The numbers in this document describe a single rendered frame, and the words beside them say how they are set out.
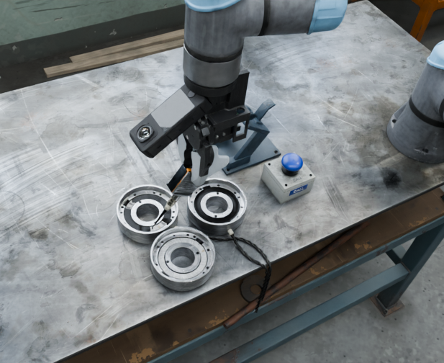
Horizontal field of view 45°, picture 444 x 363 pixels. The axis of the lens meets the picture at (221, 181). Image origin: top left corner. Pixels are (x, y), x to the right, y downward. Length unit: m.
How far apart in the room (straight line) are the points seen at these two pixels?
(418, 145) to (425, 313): 0.91
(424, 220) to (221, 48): 0.90
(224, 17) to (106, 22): 2.04
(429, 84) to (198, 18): 0.58
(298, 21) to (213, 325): 0.68
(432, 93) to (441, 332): 1.04
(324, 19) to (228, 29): 0.12
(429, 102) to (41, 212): 0.75
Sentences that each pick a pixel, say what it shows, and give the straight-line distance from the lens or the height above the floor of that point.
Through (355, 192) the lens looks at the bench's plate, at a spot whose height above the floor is 0.80.
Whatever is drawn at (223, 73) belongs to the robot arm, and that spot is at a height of 1.16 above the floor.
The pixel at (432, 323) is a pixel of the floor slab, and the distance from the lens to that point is 1.95.
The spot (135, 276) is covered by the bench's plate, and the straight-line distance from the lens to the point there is 0.90.
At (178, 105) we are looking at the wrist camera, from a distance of 0.72.
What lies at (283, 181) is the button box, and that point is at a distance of 0.98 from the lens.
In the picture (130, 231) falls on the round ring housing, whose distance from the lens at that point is 0.90.
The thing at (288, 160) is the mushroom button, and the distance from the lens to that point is 0.98.
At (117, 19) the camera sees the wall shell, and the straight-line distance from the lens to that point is 2.66.
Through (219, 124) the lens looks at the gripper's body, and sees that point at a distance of 0.74.
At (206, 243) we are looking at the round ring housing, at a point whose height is 0.83.
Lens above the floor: 1.58
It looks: 50 degrees down
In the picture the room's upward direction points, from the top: 8 degrees clockwise
